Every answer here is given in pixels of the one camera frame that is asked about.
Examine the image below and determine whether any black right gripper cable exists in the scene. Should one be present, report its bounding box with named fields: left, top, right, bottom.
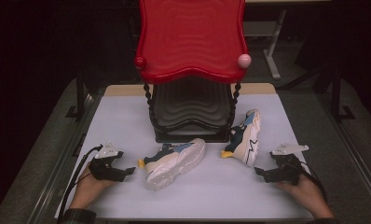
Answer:
left=294, top=161, right=328, bottom=203

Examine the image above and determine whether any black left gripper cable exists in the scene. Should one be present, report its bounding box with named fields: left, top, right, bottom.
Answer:
left=56, top=143, right=104, bottom=224

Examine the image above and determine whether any person's right hand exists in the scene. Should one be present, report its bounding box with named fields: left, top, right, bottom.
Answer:
left=274, top=172, right=335, bottom=219

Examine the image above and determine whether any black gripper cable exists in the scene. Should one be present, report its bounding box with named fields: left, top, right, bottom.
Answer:
left=294, top=161, right=328, bottom=203
left=56, top=143, right=104, bottom=224

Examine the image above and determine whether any aluminium frame rail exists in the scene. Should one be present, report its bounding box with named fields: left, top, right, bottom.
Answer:
left=317, top=92, right=371, bottom=216
left=26, top=92, right=104, bottom=224

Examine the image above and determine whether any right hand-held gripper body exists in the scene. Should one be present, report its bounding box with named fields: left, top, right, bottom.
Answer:
left=267, top=142, right=310, bottom=187

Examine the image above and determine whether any person's left hand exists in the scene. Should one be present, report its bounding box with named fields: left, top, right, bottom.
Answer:
left=69, top=163, right=117, bottom=210

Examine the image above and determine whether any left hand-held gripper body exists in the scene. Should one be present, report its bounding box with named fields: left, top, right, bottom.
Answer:
left=89, top=141, right=128, bottom=183

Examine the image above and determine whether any black metal stand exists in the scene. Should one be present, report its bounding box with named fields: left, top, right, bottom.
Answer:
left=327, top=66, right=356, bottom=123
left=64, top=70, right=92, bottom=123

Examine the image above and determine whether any white and blue sneaker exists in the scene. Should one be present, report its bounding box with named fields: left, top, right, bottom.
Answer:
left=137, top=137, right=207, bottom=191
left=220, top=108, right=262, bottom=168

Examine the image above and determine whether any red and black shoe rack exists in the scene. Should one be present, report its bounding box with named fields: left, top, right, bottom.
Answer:
left=134, top=0, right=253, bottom=144

